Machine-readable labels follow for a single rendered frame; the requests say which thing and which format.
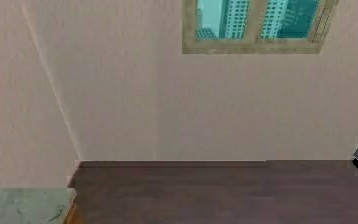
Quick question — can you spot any beige framed window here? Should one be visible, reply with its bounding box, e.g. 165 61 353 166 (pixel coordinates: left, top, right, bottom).
181 0 340 55

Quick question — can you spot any green marble top table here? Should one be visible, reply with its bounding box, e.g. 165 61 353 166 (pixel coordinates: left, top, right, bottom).
0 187 78 224

